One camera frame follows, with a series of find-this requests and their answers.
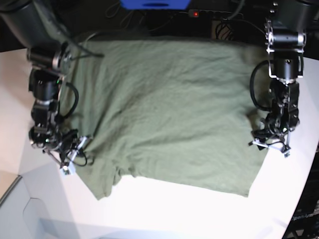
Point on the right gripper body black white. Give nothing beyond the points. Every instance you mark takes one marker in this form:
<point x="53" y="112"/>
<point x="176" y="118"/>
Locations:
<point x="67" y="150"/>

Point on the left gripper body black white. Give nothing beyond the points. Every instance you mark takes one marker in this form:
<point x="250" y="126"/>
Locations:
<point x="268" y="136"/>

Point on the olive green t-shirt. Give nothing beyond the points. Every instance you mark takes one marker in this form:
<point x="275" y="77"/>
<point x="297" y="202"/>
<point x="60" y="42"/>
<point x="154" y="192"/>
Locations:
<point x="176" y="110"/>

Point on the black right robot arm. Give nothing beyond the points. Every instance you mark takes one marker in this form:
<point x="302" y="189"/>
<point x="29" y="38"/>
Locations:
<point x="48" y="43"/>

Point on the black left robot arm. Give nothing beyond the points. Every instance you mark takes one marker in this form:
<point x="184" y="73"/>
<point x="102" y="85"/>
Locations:
<point x="286" y="37"/>

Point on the black power strip red light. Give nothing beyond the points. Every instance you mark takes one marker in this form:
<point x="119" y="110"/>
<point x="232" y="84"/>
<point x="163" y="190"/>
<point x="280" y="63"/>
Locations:
<point x="214" y="14"/>

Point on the blue box at table back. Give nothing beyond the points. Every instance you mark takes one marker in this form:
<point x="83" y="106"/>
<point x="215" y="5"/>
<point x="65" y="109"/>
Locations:
<point x="154" y="4"/>

